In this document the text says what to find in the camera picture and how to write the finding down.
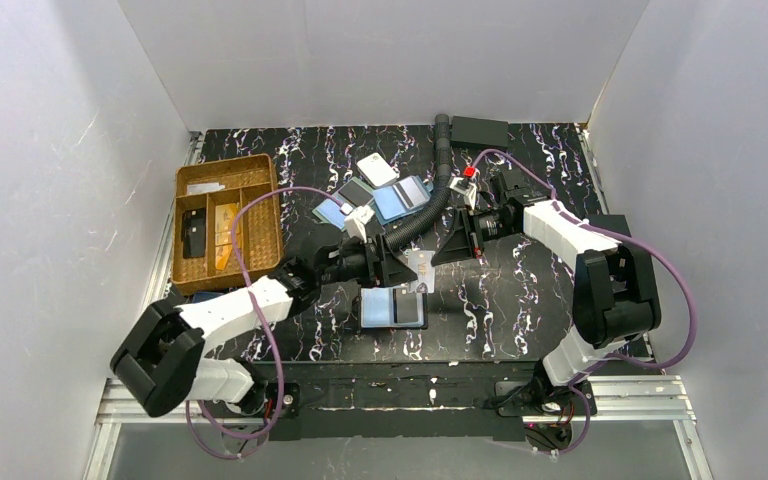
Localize silver VIP card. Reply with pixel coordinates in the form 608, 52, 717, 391
406, 249, 435, 294

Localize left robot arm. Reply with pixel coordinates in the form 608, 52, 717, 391
110, 224, 433, 418

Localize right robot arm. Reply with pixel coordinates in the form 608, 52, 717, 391
456, 172, 661, 390

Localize green card holder open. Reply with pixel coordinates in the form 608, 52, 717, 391
313, 177, 374, 230

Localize blue card holder open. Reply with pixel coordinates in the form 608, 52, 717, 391
373, 176, 433, 225

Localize white card case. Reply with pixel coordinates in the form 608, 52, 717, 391
356, 153, 399, 189

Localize gold cards in tray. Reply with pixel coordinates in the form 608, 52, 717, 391
214, 203, 239, 272

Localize black card in tray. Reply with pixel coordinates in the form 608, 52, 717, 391
181, 208, 207, 259

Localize white card in tray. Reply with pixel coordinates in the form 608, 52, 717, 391
185, 182, 226, 196

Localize black box at back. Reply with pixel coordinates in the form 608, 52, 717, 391
450, 116, 509, 150

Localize black box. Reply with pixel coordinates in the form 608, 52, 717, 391
450, 116, 509, 150
586, 214, 646, 258

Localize black box at right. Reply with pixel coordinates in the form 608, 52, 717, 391
586, 214, 646, 258

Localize woven wicker tray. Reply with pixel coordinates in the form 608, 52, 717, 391
170, 154, 284, 296

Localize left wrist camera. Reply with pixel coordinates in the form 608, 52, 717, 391
340, 203, 375, 243

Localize black corrugated hose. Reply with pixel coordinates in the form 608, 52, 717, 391
383, 113, 455, 253

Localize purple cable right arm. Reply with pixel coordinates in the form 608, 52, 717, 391
470, 148, 700, 455

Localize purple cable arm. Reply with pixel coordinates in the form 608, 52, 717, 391
185, 186, 355, 461
470, 148, 700, 455

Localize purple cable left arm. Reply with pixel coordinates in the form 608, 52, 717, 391
185, 186, 355, 461

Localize aluminium frame rail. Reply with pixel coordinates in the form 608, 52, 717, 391
84, 375, 712, 479

